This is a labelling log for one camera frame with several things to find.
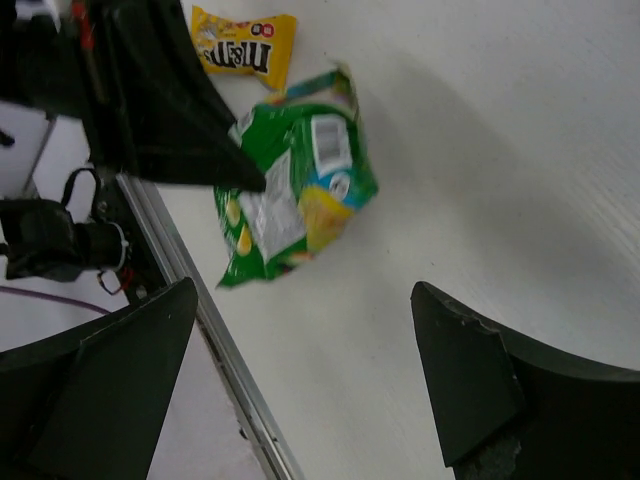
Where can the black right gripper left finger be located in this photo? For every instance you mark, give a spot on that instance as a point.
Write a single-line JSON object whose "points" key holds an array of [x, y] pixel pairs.
{"points": [[90, 402]]}

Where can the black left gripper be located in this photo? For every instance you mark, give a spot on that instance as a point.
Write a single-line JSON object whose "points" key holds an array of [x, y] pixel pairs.
{"points": [[174, 123]]}

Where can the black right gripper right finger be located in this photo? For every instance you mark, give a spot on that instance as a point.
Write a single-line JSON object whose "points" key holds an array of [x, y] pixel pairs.
{"points": [[507, 406]]}

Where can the yellow M&M packet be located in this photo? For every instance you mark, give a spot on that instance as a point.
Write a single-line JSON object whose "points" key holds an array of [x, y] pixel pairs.
{"points": [[261, 48]]}

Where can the green snack bag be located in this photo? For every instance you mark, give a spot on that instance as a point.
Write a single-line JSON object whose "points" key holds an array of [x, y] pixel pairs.
{"points": [[309, 142]]}

